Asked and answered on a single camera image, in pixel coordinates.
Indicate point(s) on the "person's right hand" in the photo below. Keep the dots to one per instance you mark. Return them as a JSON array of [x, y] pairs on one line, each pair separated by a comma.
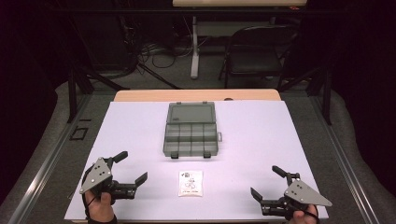
[[301, 216]]

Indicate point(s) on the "light wooden table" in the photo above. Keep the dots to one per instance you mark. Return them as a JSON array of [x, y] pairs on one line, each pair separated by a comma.
[[196, 95]]

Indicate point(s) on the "black metal stand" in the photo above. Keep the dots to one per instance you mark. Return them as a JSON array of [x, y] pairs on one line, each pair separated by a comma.
[[74, 90], [322, 90]]

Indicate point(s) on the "white table cover sheet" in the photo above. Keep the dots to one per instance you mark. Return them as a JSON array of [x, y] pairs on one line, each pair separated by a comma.
[[249, 155]]

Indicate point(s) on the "black folding chair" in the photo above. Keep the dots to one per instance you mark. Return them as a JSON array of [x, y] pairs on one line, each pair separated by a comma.
[[253, 54]]

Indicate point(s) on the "white-legged desk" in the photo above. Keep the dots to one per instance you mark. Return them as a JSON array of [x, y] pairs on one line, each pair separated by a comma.
[[195, 46]]

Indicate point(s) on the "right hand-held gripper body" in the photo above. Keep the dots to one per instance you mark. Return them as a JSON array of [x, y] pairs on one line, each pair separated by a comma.
[[303, 193]]

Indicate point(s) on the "aluminium floor rail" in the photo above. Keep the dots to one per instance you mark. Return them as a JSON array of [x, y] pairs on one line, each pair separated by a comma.
[[342, 161], [43, 171]]

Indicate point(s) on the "grey clear compartment organizer box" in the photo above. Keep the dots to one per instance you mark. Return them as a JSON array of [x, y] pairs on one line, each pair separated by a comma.
[[190, 130]]

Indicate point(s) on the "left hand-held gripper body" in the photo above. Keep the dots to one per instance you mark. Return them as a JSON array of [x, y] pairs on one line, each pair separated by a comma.
[[97, 176]]

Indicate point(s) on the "small white printed packet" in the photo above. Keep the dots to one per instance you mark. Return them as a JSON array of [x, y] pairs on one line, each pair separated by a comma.
[[190, 183]]

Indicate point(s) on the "person's left hand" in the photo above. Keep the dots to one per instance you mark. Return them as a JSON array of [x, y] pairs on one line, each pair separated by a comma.
[[100, 207]]

